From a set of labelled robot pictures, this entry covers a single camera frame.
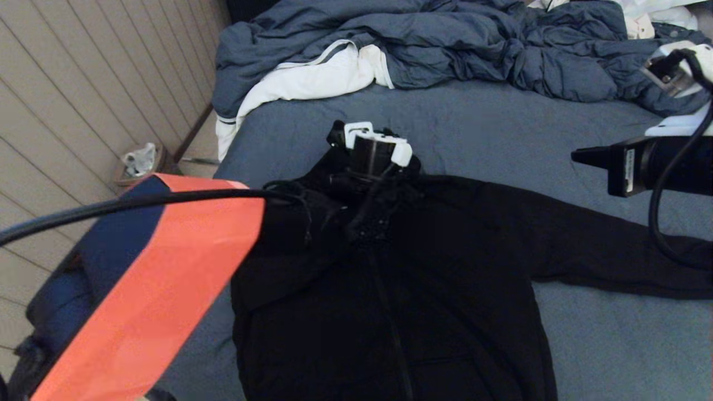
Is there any white pillow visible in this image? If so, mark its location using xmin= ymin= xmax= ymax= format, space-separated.
xmin=607 ymin=0 xmax=713 ymax=31

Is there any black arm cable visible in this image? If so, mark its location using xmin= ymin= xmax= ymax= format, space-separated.
xmin=0 ymin=187 xmax=312 ymax=248
xmin=649 ymin=49 xmax=713 ymax=272

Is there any beige trash bin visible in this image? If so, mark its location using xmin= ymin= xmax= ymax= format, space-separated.
xmin=114 ymin=144 xmax=179 ymax=187

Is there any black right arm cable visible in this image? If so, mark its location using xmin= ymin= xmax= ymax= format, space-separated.
xmin=649 ymin=49 xmax=713 ymax=272

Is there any black zip hoodie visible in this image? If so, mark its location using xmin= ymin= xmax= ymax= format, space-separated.
xmin=230 ymin=120 xmax=713 ymax=401

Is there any crumpled blue duvet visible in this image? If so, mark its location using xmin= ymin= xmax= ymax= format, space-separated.
xmin=213 ymin=0 xmax=713 ymax=118

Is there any cream crumpled garment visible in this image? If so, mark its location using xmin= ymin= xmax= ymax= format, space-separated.
xmin=529 ymin=0 xmax=655 ymax=41

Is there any blue bed sheet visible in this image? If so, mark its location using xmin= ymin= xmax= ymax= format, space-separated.
xmin=153 ymin=81 xmax=713 ymax=401

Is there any dark headboard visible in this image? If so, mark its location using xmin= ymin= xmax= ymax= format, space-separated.
xmin=226 ymin=0 xmax=285 ymax=26

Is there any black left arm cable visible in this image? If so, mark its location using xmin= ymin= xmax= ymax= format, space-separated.
xmin=0 ymin=187 xmax=312 ymax=248

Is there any white plastic bin bag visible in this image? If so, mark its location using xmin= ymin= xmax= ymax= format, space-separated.
xmin=123 ymin=143 xmax=158 ymax=178

